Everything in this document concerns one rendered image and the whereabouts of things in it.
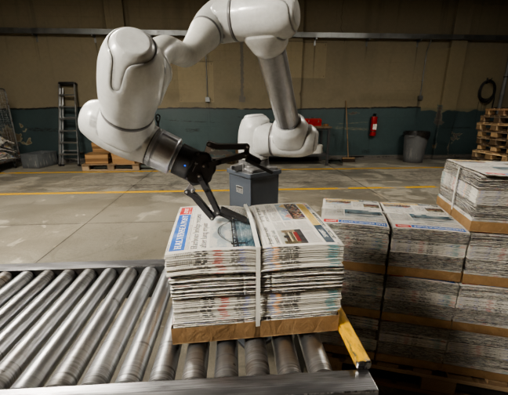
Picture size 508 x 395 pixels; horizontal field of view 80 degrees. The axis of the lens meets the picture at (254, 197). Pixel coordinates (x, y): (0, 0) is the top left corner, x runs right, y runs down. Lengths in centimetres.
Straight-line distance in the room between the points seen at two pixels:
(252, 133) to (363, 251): 74
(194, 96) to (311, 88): 286
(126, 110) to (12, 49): 867
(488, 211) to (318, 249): 93
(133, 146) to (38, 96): 832
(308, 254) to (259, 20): 69
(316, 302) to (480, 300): 100
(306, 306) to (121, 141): 53
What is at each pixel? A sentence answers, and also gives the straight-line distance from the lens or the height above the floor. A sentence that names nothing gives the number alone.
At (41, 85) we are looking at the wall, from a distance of 894.
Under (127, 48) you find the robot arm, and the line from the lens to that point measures 57.
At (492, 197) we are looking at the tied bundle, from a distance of 146.
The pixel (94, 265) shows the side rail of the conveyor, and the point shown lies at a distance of 117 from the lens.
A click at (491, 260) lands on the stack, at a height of 72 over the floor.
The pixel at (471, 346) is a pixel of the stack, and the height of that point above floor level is 31.
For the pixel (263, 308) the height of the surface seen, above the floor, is 88.
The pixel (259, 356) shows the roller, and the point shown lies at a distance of 73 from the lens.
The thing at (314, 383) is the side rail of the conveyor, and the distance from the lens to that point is 69.
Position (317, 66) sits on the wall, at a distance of 810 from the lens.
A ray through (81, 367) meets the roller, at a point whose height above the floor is 78.
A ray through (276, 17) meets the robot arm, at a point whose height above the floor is 155.
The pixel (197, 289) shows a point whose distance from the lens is 68.
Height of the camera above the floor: 130
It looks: 16 degrees down
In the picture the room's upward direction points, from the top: straight up
